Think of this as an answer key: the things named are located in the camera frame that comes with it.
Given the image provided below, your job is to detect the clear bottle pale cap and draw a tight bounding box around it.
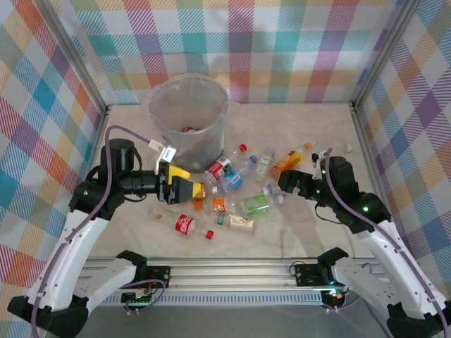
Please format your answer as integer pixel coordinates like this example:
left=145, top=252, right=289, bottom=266
left=262, top=182, right=283, bottom=197

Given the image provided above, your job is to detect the red cap cola bottle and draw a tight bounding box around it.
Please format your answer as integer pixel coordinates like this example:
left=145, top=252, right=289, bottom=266
left=175, top=213, right=216, bottom=240

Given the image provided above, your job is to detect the orange cap bottle orange label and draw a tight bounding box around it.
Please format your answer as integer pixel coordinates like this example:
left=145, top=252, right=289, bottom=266
left=194, top=196, right=237, bottom=214

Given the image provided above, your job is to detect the white cap bottle green label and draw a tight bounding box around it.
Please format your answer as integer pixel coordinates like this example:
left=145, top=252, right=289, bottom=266
left=241, top=194, right=285, bottom=216

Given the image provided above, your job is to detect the translucent plastic bin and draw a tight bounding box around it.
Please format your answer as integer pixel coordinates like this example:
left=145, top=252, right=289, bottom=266
left=147, top=75, right=228, bottom=173

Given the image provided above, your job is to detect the orange juice bottle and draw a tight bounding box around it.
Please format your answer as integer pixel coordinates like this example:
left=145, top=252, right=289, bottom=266
left=270, top=142, right=314, bottom=180

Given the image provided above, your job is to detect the small clear bottle white label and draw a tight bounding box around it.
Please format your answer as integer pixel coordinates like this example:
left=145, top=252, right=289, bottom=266
left=255, top=147, right=276, bottom=182

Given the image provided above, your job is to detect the clear bottle small white cap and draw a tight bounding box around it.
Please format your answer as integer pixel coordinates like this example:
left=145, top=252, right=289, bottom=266
left=315, top=139, right=353, bottom=154

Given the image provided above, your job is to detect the red cap bottle red label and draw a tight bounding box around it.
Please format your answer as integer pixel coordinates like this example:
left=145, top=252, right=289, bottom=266
left=204, top=143, right=247, bottom=186

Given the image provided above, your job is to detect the blue cap bottle blue label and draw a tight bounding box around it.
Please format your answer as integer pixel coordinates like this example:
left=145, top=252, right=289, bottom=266
left=214, top=154, right=259, bottom=194

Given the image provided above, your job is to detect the bottle white and green label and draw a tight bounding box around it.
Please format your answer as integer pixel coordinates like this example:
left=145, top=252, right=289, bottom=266
left=210, top=212, right=258, bottom=233

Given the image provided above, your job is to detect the green circuit board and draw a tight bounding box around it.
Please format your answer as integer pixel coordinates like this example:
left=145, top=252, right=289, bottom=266
left=121, top=288, right=156, bottom=311
left=322, top=284, right=350, bottom=303

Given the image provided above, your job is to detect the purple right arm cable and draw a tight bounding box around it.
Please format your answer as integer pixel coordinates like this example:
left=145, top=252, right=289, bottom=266
left=322, top=147, right=445, bottom=318

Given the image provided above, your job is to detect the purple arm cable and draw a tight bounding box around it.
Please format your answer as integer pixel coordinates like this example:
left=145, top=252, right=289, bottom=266
left=30, top=125, right=156, bottom=334
left=322, top=147, right=445, bottom=318

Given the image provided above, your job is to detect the aluminium frame side rail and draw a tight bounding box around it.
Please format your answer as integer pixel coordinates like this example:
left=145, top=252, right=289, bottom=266
left=351, top=105, right=385, bottom=198

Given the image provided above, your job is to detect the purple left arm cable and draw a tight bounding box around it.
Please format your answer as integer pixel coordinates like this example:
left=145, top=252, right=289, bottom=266
left=30, top=125, right=156, bottom=334

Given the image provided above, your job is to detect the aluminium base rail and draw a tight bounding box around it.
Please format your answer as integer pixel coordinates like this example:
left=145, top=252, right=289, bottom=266
left=82, top=258, right=388, bottom=293

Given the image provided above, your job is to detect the perforated grey cable duct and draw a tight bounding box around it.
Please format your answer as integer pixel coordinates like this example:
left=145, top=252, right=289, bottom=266
left=94, top=292, right=327, bottom=306

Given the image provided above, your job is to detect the aluminium frame post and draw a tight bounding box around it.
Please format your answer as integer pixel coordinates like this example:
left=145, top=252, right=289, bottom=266
left=35, top=0, right=110, bottom=113
left=350, top=0, right=422, bottom=110

